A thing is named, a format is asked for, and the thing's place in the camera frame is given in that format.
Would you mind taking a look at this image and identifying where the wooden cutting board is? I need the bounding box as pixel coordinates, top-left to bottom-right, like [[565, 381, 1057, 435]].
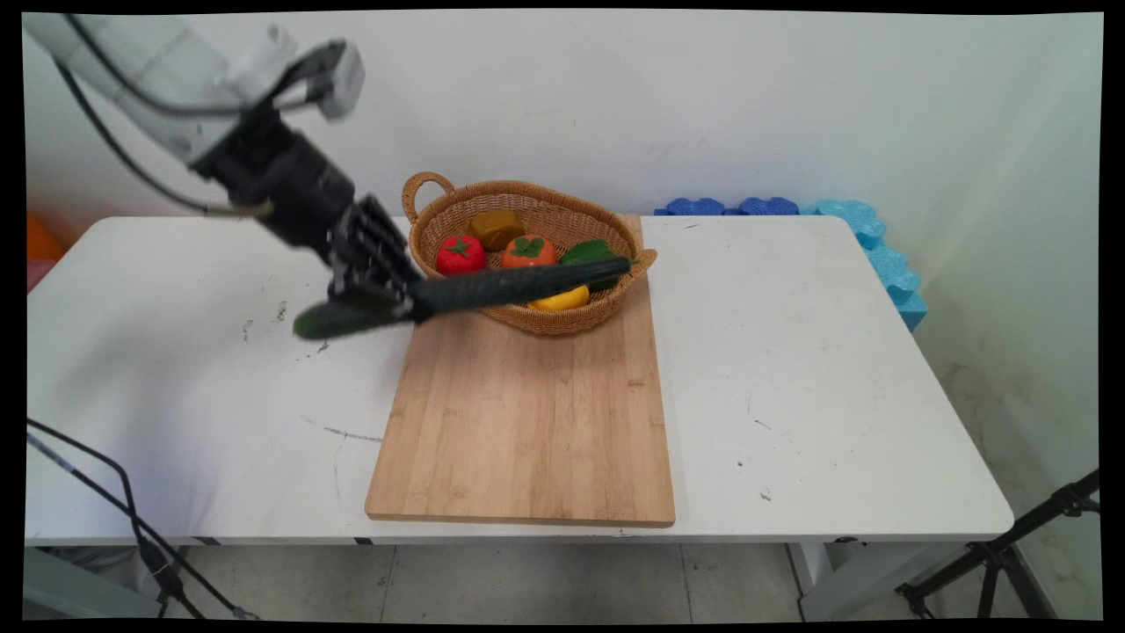
[[365, 215, 677, 528]]

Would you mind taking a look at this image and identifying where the red toy tomato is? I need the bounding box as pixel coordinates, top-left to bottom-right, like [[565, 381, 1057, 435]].
[[435, 234, 487, 277]]

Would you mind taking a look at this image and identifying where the light blue foam mat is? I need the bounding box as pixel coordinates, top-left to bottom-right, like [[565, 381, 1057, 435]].
[[798, 200, 929, 332]]

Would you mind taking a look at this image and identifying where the curved black cable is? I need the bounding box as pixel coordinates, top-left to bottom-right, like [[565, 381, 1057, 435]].
[[25, 418, 207, 620]]

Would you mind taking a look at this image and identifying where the brown toy potato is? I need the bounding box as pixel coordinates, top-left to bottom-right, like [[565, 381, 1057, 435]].
[[466, 209, 526, 252]]

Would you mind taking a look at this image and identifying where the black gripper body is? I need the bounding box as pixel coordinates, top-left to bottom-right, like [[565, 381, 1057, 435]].
[[195, 107, 361, 263]]

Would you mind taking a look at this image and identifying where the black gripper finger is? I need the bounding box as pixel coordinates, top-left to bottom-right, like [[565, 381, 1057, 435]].
[[352, 195, 433, 324], [330, 220, 410, 317]]

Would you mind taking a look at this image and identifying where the white table leg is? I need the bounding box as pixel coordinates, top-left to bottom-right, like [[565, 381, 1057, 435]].
[[787, 541, 954, 622]]

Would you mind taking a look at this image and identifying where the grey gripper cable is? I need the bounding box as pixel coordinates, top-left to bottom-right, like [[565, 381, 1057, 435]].
[[54, 60, 275, 219]]

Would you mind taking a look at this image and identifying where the dark green cucumber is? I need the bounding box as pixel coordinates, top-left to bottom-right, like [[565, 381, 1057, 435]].
[[293, 256, 632, 340]]

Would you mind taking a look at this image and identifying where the green toy bell pepper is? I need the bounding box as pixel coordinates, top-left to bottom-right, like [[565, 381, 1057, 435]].
[[559, 239, 642, 293]]

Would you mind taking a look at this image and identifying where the orange object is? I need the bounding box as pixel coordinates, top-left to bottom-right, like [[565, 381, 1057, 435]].
[[26, 211, 68, 264]]

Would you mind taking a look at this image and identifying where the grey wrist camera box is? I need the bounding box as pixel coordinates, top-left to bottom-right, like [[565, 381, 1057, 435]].
[[272, 40, 366, 121]]

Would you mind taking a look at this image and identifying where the black tripod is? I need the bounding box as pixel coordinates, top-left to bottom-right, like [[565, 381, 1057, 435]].
[[895, 469, 1101, 621]]

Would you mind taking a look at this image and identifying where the woven wicker basket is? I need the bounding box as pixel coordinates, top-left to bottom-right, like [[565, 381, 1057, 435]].
[[403, 171, 658, 336]]

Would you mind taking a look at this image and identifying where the orange toy tomato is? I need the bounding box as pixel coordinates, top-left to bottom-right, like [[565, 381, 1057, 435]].
[[502, 235, 559, 270]]

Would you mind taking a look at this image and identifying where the straight black cable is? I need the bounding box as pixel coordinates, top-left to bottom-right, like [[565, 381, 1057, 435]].
[[25, 433, 260, 621]]

